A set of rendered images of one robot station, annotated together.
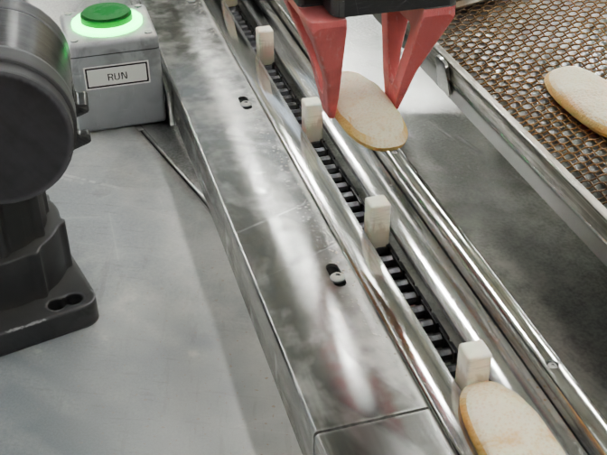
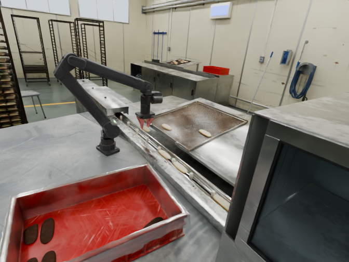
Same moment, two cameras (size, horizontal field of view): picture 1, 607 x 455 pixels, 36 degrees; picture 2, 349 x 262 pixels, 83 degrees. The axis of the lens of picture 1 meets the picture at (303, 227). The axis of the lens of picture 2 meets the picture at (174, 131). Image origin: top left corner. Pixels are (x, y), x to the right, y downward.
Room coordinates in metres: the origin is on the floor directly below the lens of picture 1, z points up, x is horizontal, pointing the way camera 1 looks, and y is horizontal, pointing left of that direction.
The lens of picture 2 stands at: (-0.59, 0.20, 1.40)
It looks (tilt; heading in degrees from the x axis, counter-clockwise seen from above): 24 degrees down; 338
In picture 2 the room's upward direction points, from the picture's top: 5 degrees clockwise
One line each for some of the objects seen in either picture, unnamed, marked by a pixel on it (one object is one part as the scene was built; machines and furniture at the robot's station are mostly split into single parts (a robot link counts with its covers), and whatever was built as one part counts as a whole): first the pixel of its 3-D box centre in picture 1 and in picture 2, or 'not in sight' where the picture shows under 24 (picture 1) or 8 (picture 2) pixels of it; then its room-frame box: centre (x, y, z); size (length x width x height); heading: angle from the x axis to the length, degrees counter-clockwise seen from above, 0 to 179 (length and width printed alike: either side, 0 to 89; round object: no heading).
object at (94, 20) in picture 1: (107, 20); not in sight; (0.70, 0.15, 0.90); 0.04 x 0.04 x 0.02
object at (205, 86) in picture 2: not in sight; (175, 81); (4.41, -1.68, 0.51); 3.00 x 1.26 x 1.03; 16
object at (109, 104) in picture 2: not in sight; (95, 93); (1.54, 0.26, 0.89); 1.25 x 0.18 x 0.09; 16
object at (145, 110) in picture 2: not in sight; (145, 109); (0.51, -0.04, 1.04); 0.10 x 0.07 x 0.07; 106
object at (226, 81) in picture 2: not in sight; (212, 91); (3.55, -2.34, 0.44); 0.70 x 0.55 x 0.87; 16
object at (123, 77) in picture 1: (118, 85); not in sight; (0.70, 0.15, 0.84); 0.08 x 0.08 x 0.11; 16
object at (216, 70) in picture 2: not in sight; (215, 69); (3.55, -2.34, 0.94); 0.51 x 0.36 x 0.13; 20
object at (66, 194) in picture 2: not in sight; (100, 215); (-0.07, 0.23, 0.88); 0.49 x 0.34 x 0.10; 101
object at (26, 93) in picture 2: not in sight; (27, 105); (3.38, 1.41, 0.23); 0.36 x 0.36 x 0.46; 35
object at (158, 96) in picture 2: not in sight; (151, 93); (0.52, -0.08, 1.13); 0.11 x 0.09 x 0.12; 102
